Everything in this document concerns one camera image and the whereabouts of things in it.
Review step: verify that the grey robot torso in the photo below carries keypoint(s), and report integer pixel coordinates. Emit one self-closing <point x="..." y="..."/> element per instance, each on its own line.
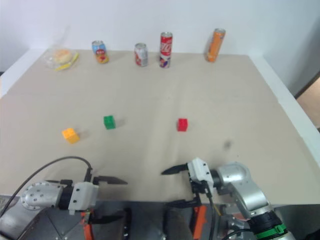
<point x="57" y="225"/>

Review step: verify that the tall orange drink can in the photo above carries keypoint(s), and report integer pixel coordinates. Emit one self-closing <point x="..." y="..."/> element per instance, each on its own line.
<point x="214" y="45"/>

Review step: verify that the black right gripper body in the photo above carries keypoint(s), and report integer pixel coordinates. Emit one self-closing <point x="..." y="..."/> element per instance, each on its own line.
<point x="198" y="190"/>

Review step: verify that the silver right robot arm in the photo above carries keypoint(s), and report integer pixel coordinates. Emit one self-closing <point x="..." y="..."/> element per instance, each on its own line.
<point x="247" y="190"/>

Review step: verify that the yellow toy block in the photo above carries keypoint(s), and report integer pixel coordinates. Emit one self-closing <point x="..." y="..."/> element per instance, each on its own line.
<point x="70" y="136"/>

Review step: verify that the blue and orange drink can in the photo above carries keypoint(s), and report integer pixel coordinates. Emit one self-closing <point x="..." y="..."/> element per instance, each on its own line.
<point x="100" y="52"/>

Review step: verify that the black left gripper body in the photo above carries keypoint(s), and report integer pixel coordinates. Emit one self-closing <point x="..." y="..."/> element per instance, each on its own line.
<point x="92" y="178"/>

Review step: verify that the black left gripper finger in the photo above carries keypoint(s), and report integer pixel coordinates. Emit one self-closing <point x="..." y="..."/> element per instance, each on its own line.
<point x="107" y="219"/>
<point x="110" y="180"/>

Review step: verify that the bagged bread bun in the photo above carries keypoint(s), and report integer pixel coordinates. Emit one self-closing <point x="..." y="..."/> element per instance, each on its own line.
<point x="62" y="57"/>

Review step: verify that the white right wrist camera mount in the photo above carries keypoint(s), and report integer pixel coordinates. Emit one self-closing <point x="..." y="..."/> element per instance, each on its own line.
<point x="201" y="172"/>

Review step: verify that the green toy block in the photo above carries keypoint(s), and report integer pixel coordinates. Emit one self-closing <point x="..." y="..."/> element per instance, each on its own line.
<point x="109" y="122"/>

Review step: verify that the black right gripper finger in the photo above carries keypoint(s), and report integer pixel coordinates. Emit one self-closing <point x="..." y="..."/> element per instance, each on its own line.
<point x="183" y="202"/>
<point x="175" y="170"/>

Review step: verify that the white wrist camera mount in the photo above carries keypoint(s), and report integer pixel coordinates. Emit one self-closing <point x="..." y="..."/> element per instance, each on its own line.
<point x="82" y="196"/>
<point x="201" y="172"/>

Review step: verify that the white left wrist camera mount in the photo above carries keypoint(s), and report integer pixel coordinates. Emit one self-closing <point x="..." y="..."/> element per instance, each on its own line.
<point x="82" y="196"/>

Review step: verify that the tall red drink can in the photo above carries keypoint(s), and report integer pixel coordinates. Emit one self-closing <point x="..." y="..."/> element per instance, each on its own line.
<point x="166" y="50"/>

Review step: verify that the orange plastic bracket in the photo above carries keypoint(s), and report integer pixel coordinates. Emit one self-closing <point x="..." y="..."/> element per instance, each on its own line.
<point x="199" y="220"/>
<point x="87" y="230"/>

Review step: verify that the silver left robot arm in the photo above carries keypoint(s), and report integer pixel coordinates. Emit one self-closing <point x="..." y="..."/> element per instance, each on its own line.
<point x="41" y="196"/>

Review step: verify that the red toy block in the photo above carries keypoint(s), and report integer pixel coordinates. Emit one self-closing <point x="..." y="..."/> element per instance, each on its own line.
<point x="182" y="125"/>

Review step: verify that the brown wooden furniture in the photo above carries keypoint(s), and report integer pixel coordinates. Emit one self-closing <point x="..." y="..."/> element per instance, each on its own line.
<point x="310" y="105"/>

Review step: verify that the beige table cover sheet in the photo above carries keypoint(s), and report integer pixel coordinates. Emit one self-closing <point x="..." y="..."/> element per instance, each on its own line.
<point x="155" y="100"/>

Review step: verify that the silver and red drink can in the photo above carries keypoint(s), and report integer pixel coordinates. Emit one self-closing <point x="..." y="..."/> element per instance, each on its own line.
<point x="141" y="55"/>

